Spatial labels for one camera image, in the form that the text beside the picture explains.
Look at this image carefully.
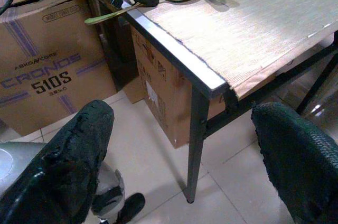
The beige woven table mat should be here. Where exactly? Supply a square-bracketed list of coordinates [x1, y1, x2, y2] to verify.
[137, 0, 338, 100]

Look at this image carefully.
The metal frame table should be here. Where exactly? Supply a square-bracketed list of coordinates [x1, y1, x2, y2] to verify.
[87, 0, 338, 204]

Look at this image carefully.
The plain brown cardboard box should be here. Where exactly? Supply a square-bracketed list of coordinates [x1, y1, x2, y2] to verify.
[123, 25, 228, 149]

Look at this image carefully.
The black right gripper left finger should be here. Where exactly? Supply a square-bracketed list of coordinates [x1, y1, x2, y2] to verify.
[0, 99, 115, 224]

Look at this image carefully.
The large printed cardboard box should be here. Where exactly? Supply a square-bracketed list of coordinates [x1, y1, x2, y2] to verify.
[0, 0, 118, 137]

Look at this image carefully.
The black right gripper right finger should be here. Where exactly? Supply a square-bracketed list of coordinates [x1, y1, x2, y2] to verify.
[250, 101, 338, 224]

